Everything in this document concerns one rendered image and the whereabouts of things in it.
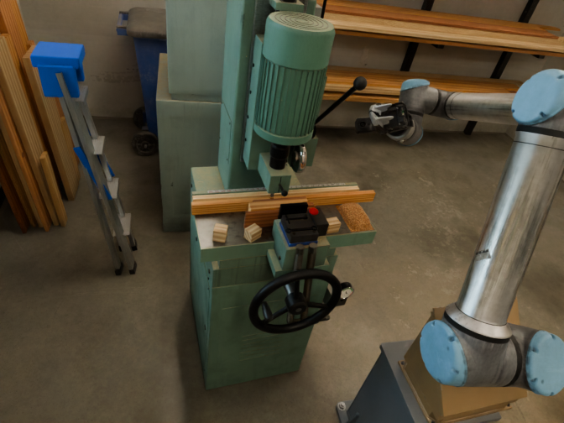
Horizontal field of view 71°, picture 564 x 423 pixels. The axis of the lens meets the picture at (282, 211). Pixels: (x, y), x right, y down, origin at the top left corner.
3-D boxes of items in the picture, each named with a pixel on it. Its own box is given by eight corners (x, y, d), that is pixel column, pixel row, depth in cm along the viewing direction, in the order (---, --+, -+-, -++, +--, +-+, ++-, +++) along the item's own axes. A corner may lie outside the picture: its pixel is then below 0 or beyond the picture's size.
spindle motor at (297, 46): (262, 148, 108) (278, 28, 89) (248, 117, 121) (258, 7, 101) (320, 146, 114) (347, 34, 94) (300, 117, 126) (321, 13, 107)
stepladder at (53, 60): (107, 278, 214) (24, 60, 136) (111, 245, 232) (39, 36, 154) (139, 273, 217) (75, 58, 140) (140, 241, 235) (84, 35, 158)
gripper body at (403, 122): (401, 99, 114) (411, 109, 124) (373, 107, 119) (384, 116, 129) (404, 125, 113) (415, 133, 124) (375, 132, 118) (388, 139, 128)
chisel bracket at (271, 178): (267, 197, 126) (270, 176, 121) (256, 172, 136) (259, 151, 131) (289, 196, 128) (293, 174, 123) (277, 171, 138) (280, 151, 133)
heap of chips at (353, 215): (351, 232, 132) (353, 223, 130) (335, 206, 142) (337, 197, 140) (374, 229, 135) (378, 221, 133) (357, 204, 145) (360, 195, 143)
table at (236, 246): (203, 287, 113) (204, 274, 109) (190, 217, 135) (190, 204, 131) (385, 263, 132) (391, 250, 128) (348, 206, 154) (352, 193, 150)
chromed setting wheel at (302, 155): (296, 180, 141) (302, 150, 133) (286, 161, 149) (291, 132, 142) (304, 180, 142) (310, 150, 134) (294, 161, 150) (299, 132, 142)
